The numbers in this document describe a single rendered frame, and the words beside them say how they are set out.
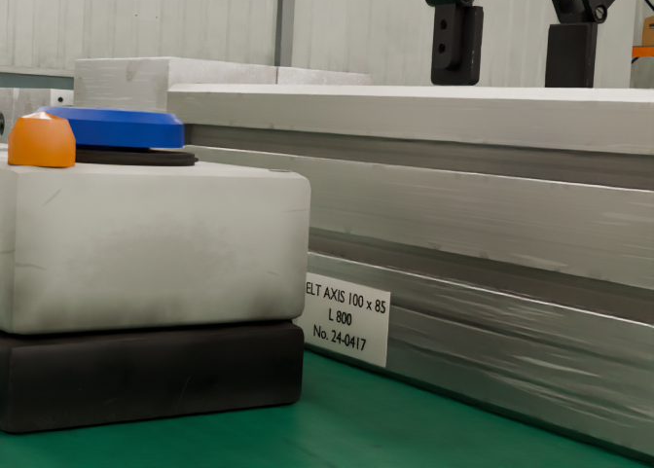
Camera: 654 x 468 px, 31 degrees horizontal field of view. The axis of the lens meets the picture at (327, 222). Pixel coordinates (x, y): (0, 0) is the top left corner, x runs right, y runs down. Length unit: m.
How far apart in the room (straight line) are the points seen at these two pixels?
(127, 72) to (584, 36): 0.28
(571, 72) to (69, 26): 11.35
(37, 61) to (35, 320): 11.63
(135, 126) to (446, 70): 0.34
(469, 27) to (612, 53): 8.02
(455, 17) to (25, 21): 11.27
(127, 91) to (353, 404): 0.22
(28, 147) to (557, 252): 0.13
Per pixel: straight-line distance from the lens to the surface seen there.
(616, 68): 8.65
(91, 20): 12.04
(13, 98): 1.56
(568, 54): 0.67
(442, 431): 0.29
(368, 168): 0.35
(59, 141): 0.27
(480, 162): 0.33
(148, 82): 0.47
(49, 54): 11.89
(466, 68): 0.61
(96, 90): 0.52
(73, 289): 0.27
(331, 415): 0.30
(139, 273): 0.28
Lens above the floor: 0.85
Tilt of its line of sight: 5 degrees down
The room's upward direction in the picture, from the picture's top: 3 degrees clockwise
